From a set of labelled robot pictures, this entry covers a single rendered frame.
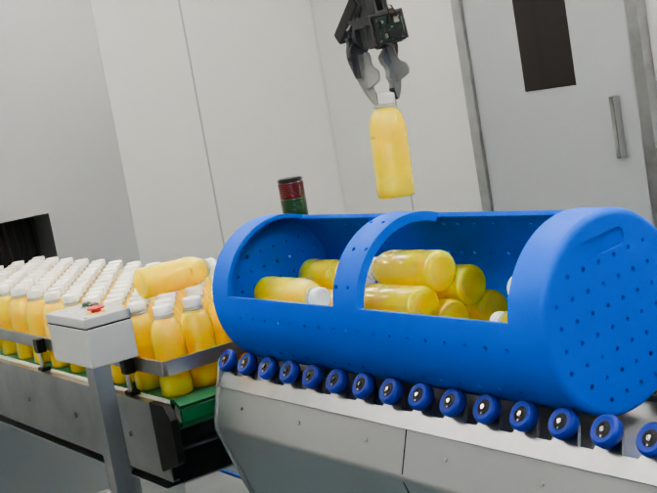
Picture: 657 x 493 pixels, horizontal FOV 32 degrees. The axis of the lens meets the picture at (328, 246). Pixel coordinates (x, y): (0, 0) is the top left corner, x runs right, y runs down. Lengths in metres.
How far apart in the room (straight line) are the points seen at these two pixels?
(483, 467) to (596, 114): 4.25
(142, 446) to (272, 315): 0.56
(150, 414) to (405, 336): 0.80
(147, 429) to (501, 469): 0.96
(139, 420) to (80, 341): 0.24
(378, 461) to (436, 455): 0.14
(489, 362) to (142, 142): 5.37
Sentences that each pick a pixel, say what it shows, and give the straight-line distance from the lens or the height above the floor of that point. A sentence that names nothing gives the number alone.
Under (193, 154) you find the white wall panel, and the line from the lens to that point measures 7.00.
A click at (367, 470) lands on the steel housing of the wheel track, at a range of 1.92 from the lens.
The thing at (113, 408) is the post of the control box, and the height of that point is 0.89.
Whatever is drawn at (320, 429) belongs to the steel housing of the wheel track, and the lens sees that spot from 2.02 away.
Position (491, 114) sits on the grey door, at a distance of 6.34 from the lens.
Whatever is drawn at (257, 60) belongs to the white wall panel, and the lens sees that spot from 7.29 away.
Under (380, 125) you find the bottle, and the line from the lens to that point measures 2.02.
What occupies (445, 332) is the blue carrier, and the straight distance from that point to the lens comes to 1.65.
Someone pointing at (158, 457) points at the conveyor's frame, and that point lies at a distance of 2.40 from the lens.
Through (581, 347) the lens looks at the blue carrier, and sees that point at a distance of 1.56.
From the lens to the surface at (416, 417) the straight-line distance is 1.82.
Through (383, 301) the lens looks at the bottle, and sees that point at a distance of 1.85.
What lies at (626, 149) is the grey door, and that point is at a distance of 5.74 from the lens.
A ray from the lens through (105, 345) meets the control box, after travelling 2.29.
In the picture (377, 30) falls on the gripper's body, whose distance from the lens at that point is 1.98.
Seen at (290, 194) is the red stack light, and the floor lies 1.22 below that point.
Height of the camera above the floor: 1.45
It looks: 8 degrees down
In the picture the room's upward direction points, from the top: 10 degrees counter-clockwise
